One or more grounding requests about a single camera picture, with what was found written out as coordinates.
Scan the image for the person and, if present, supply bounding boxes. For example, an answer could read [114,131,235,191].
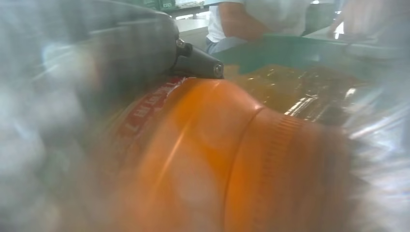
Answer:
[205,0,313,54]

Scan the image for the yellow tape mat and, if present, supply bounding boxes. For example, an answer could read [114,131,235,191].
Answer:
[224,64,369,126]

